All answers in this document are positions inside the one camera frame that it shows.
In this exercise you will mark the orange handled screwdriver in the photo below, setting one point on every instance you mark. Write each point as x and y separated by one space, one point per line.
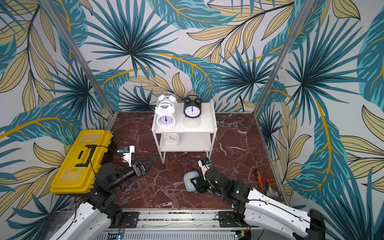
259 178

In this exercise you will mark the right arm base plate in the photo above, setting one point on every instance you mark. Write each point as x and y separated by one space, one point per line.
226 219

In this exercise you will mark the aluminium frame post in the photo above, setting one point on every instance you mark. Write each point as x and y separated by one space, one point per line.
57 20
302 15

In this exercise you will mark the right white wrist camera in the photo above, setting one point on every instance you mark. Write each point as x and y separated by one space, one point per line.
205 165

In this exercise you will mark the yellow plastic toolbox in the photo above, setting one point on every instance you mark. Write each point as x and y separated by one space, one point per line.
76 175

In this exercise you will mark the white chrome twin-bell alarm clock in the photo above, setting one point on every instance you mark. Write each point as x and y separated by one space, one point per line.
168 102

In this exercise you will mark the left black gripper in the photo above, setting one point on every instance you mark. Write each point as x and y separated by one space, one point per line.
139 165

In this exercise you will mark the left aluminium frame post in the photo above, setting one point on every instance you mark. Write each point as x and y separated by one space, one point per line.
57 20

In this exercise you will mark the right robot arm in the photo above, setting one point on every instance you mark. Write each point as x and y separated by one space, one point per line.
254 209

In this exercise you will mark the right aluminium frame post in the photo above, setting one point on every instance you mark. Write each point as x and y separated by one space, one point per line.
302 15

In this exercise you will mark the white matte twin-bell alarm clock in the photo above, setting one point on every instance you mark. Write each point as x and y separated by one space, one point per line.
165 115

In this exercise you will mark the black twin-bell alarm clock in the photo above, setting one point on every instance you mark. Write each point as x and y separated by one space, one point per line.
192 106

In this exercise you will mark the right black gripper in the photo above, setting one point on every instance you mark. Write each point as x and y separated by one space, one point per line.
202 185

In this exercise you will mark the aluminium mounting rail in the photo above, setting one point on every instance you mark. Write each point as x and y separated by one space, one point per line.
176 219

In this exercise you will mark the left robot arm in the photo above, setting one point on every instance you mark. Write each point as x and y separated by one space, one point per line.
98 211

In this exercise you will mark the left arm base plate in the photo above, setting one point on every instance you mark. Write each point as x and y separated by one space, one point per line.
126 220

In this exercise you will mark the white square alarm clock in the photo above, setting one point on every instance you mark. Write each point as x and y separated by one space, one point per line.
170 139

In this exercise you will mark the light blue square alarm clock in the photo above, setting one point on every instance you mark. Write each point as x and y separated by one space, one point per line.
189 186

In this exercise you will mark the white two-tier shelf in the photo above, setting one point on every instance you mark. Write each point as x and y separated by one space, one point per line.
196 135

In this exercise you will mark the metal valve red handle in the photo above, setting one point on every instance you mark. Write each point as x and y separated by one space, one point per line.
270 192

